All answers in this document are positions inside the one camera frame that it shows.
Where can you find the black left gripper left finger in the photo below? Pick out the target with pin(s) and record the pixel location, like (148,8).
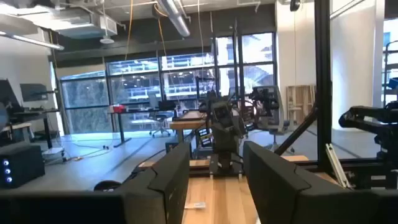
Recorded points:
(161,199)

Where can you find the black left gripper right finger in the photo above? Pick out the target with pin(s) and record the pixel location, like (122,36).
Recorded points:
(273,193)

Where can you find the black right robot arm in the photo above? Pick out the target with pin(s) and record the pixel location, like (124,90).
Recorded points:
(227,140)

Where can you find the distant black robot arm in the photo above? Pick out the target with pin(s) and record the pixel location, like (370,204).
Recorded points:
(262,99)

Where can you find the small white label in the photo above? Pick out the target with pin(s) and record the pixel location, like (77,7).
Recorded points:
(195,205)

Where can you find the wooden workbench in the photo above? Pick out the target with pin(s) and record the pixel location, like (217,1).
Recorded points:
(186,124)

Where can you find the grey office chair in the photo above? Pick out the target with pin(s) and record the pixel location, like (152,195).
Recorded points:
(276,121)

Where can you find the black office chair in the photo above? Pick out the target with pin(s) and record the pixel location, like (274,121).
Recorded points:
(163,107)

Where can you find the silver aluminium bar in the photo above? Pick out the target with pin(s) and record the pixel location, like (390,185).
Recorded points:
(337,165)

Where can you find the wooden shelf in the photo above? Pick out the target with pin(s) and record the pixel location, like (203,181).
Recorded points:
(300,102)

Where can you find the black standing desk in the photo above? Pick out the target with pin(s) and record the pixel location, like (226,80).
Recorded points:
(136,111)

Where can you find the red box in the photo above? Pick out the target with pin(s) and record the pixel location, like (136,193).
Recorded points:
(117,108)

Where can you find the black computer with blue lights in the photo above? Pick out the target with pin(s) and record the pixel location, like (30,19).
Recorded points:
(21,166)

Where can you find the blue storage rack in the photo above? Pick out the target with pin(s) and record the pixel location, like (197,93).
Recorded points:
(392,84)

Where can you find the ceiling air unit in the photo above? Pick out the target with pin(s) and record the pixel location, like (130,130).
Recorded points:
(84,25)

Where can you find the dark desk monitor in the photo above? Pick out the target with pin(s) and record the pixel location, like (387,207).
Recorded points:
(7,96)

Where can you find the ceiling light tube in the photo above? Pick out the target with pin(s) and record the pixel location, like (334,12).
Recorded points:
(31,40)

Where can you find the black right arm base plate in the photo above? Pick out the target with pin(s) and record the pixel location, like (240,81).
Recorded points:
(217,169)

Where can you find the silver ventilation duct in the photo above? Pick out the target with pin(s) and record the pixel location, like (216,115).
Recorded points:
(177,18)

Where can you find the black aluminium table frame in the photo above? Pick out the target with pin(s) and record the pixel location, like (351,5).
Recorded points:
(322,77)

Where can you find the wall mounted monitor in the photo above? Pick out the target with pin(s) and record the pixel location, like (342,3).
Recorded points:
(34,92)

